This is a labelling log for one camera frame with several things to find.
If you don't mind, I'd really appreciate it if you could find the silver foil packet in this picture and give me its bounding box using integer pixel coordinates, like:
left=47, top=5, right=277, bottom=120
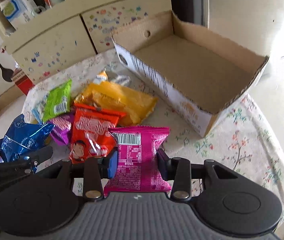
left=106, top=71, right=131, bottom=87

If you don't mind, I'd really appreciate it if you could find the cream cabinet with stickers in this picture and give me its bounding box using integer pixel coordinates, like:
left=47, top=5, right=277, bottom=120
left=0, top=0, right=171, bottom=83

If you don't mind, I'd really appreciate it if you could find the red gift box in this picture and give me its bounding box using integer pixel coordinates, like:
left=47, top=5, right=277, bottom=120
left=11, top=68, right=34, bottom=95

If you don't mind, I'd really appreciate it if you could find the purple noodle snack bag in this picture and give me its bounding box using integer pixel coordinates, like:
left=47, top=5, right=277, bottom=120
left=47, top=113, right=75, bottom=146

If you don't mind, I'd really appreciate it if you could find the small yellow snack packet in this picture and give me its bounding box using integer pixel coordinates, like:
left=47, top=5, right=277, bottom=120
left=92, top=70, right=108, bottom=85

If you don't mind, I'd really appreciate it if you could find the red crispy noodle snack bag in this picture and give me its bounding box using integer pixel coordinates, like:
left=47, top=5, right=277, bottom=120
left=69, top=103, right=126, bottom=164

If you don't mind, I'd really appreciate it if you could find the white refrigerator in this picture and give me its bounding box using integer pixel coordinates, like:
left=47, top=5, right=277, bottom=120
left=203, top=0, right=284, bottom=60

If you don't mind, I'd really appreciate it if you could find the white blue tissue box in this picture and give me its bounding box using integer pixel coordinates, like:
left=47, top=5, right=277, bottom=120
left=1, top=0, right=37, bottom=30

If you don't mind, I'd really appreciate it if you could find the floral tablecloth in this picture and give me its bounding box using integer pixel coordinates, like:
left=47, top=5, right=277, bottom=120
left=0, top=48, right=284, bottom=230

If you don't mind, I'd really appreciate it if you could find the cardboard milk box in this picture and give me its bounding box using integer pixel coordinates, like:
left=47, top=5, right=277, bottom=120
left=112, top=11, right=269, bottom=137

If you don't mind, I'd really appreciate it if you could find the orange yellow snack bag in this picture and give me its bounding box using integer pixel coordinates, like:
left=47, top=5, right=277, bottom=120
left=74, top=81, right=158, bottom=127

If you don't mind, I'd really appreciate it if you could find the pink snack packet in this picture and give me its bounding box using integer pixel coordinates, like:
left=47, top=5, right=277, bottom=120
left=104, top=126, right=171, bottom=196

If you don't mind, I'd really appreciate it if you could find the green snack packet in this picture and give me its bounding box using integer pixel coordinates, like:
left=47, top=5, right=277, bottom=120
left=42, top=79, right=72, bottom=123

